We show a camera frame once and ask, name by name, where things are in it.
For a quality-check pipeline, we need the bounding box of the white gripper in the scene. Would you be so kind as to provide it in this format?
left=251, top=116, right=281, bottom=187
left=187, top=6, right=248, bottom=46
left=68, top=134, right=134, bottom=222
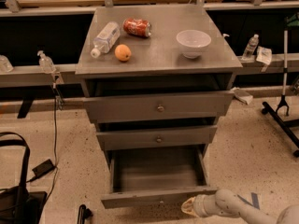
left=181, top=195, right=207, bottom=217

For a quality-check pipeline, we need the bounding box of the grey bottom drawer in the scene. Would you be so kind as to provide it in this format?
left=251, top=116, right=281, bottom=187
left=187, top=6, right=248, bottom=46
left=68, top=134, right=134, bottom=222
left=101, top=146, right=216, bottom=209

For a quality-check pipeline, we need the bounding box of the grey drawer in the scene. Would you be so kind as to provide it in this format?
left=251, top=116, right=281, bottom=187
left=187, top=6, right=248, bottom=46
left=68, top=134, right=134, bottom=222
left=96, top=125, right=217, bottom=150
left=101, top=146, right=216, bottom=209
left=84, top=91, right=233, bottom=123

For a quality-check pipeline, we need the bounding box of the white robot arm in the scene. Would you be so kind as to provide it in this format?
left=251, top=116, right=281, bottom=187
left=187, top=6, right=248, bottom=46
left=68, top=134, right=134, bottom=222
left=181, top=189, right=299, bottom=224

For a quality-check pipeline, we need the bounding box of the grey middle drawer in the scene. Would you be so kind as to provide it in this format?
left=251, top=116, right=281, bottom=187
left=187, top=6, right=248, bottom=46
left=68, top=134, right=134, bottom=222
left=96, top=125, right=217, bottom=150

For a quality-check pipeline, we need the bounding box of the grey top drawer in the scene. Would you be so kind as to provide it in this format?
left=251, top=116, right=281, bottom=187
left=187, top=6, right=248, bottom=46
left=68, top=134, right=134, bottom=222
left=84, top=91, right=233, bottom=123

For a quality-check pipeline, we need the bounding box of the black object at bottom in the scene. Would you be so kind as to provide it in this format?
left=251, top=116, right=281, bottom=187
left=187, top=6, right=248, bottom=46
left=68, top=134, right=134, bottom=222
left=77, top=204, right=93, bottom=224

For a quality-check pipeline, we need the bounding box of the grey drawer cabinet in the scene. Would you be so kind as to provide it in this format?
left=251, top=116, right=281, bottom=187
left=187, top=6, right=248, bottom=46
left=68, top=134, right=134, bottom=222
left=74, top=4, right=243, bottom=161

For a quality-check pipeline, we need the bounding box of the white box on floor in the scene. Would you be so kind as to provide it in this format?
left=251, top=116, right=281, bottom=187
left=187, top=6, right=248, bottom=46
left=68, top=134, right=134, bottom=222
left=232, top=87, right=253, bottom=105

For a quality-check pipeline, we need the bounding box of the black stand with pole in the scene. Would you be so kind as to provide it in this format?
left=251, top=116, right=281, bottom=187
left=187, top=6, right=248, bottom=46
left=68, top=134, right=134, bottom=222
left=261, top=12, right=299, bottom=158

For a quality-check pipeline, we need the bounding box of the black power adapter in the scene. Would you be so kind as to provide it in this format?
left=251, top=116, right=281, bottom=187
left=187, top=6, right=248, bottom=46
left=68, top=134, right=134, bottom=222
left=32, top=159, right=55, bottom=178

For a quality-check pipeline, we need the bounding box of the white bowl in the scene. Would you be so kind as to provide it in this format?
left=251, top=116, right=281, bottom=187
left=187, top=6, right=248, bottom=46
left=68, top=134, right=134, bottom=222
left=176, top=30, right=211, bottom=59

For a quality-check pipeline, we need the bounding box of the black bag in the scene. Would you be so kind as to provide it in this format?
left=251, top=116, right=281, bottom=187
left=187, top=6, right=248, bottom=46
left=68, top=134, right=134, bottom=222
left=0, top=132, right=47, bottom=224

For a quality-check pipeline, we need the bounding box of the orange fruit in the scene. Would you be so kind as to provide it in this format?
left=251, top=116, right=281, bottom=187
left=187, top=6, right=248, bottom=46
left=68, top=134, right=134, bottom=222
left=114, top=44, right=132, bottom=62

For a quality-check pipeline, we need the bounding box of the white paper packet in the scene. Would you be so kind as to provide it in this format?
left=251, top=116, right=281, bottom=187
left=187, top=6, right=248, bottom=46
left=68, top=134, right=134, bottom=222
left=256, top=46, right=272, bottom=65

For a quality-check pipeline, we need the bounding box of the small water bottle on shelf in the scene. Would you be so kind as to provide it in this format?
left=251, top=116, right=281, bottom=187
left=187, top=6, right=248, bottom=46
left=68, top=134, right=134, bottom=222
left=242, top=35, right=259, bottom=61

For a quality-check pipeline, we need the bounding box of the red soda can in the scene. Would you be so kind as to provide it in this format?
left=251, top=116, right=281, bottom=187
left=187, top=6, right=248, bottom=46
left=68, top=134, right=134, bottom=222
left=122, top=18, right=151, bottom=37

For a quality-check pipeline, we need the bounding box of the clear plastic water bottle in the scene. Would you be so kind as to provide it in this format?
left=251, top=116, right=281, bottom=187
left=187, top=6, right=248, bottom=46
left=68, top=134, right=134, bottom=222
left=91, top=21, right=121, bottom=58

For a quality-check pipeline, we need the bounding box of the clear pump dispenser bottle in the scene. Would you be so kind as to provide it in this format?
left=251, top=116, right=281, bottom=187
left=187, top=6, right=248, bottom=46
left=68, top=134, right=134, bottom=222
left=37, top=50, right=56, bottom=74

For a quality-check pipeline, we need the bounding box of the clear glass object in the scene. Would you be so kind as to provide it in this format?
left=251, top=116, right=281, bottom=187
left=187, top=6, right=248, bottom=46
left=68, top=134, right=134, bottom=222
left=0, top=55, right=13, bottom=72

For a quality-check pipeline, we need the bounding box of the black cable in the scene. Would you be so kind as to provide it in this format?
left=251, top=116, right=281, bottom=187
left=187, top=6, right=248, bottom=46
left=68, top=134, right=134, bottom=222
left=26, top=84, right=64, bottom=203

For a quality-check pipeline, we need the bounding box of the grey metal shelf rail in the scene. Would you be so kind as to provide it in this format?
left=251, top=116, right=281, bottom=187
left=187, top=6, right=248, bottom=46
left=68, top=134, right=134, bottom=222
left=0, top=63, right=80, bottom=88

